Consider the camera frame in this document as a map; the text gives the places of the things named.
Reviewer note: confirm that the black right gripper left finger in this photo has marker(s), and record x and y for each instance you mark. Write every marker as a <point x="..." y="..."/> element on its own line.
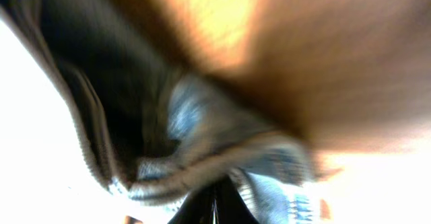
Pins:
<point x="197" y="208"/>

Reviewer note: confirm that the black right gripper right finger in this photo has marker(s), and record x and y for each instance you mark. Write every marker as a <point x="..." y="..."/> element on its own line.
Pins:
<point x="229" y="208"/>

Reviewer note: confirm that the light blue denim jeans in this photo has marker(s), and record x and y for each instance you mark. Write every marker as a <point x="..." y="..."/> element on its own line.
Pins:
<point x="151" y="132"/>

